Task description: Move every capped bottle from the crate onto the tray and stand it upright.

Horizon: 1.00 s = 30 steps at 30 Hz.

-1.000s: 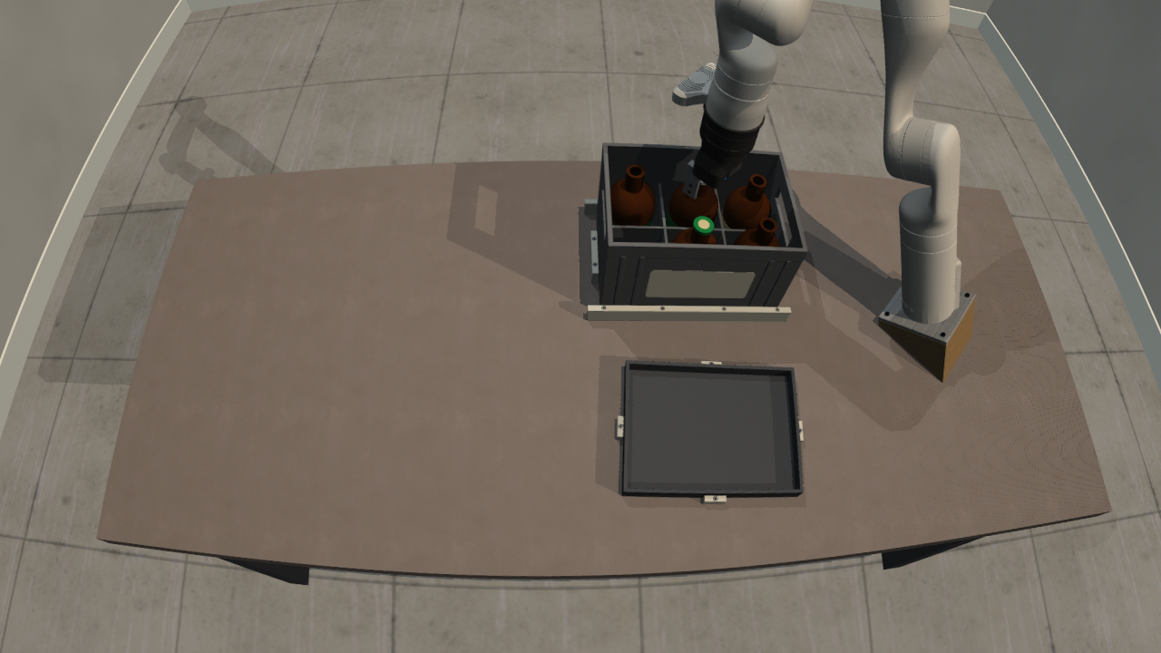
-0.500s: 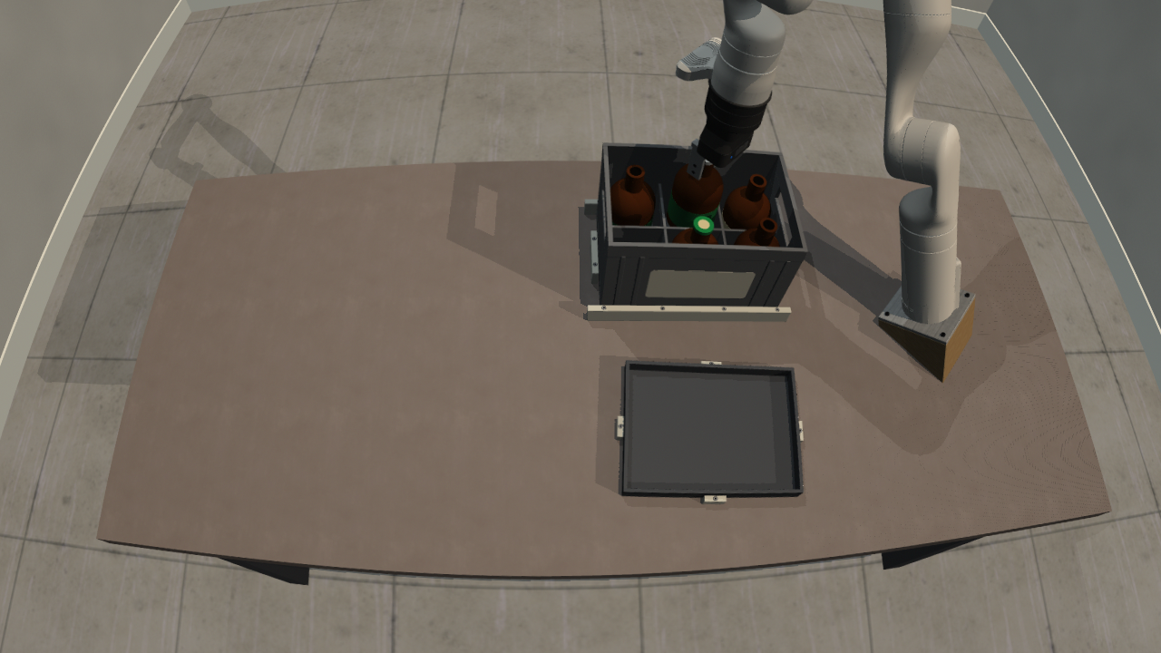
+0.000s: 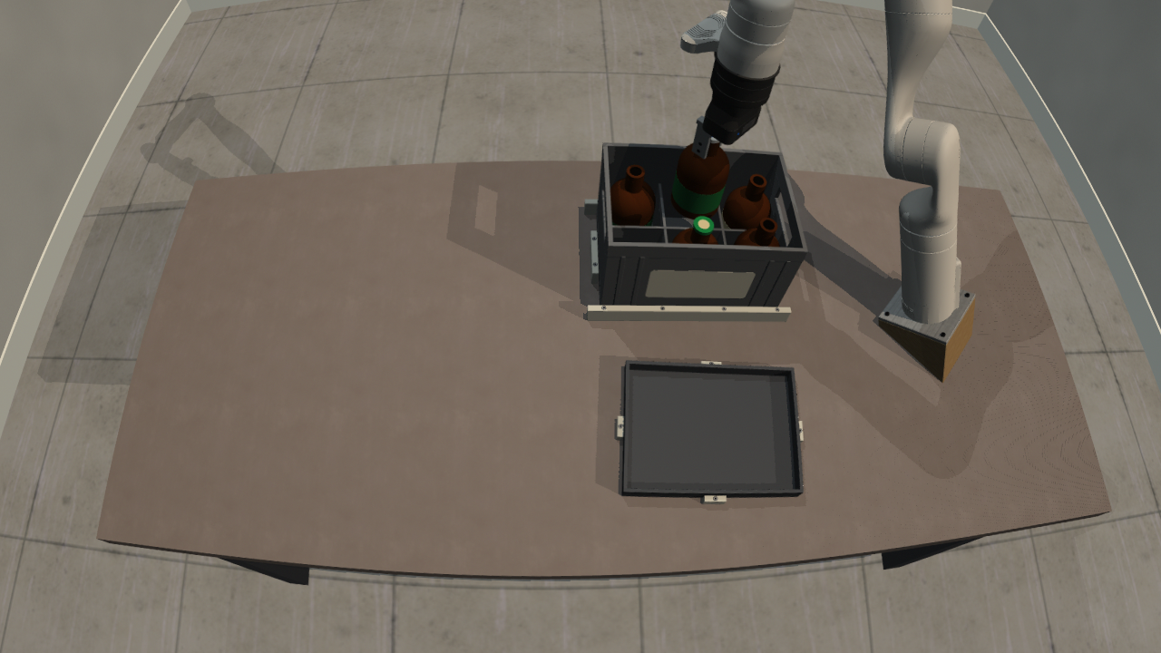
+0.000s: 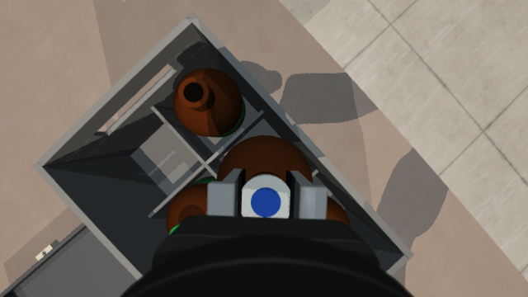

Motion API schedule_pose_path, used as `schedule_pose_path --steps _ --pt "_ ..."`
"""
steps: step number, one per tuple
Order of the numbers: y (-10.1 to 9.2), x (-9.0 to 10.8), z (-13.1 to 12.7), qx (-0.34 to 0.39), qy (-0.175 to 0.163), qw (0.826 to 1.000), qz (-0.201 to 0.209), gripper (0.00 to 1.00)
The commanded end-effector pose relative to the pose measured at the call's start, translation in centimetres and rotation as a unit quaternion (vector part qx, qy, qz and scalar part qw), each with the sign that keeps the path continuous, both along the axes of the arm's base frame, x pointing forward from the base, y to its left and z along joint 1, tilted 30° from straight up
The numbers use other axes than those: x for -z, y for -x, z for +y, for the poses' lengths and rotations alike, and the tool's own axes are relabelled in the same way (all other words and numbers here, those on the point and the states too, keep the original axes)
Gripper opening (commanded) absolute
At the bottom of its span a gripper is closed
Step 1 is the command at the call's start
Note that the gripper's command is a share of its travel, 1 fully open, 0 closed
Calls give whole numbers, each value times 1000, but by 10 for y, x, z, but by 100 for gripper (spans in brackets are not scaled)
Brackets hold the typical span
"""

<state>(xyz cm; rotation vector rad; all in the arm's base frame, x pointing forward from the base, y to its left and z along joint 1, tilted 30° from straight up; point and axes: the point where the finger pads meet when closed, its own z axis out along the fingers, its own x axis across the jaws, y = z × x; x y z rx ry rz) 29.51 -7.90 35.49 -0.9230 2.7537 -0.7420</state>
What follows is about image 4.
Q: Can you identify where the grey square tray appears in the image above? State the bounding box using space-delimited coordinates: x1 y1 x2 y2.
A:
0 223 137 297

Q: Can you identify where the brown bottle with white cap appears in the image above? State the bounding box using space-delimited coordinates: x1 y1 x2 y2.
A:
166 177 216 234
216 135 314 218

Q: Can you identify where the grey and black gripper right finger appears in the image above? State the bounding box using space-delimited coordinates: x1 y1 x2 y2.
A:
286 171 328 219

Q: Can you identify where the grey bottle crate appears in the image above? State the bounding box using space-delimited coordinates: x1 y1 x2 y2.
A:
33 12 414 280

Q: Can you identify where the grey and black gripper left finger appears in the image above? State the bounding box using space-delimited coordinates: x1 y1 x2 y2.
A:
207 168 246 216

